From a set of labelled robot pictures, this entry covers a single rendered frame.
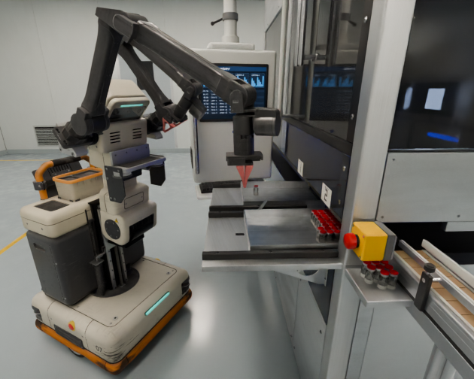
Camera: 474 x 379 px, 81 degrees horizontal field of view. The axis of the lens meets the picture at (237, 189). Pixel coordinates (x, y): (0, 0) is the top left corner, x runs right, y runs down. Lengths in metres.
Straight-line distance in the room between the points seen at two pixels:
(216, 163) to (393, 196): 1.12
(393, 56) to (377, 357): 0.90
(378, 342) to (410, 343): 0.11
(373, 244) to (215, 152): 1.16
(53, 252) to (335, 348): 1.27
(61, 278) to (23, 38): 6.21
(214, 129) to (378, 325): 1.22
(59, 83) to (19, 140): 1.62
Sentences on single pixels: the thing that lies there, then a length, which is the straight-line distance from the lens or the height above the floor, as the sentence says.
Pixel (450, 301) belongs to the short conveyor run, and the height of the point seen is 0.93.
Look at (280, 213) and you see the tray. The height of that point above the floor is 0.90.
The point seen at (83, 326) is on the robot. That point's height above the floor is 0.27.
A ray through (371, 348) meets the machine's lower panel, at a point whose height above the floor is 0.56.
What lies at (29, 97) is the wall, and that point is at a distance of 7.45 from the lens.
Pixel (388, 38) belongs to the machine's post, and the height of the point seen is 1.45.
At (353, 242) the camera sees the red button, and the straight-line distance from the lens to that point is 0.73.
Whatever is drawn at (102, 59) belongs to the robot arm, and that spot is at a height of 1.43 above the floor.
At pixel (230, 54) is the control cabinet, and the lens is 1.67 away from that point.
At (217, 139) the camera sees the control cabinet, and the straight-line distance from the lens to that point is 1.67.
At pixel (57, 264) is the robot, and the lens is 1.62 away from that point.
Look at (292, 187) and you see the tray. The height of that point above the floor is 0.88.
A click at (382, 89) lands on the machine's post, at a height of 1.35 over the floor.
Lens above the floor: 1.35
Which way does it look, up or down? 20 degrees down
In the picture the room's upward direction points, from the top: straight up
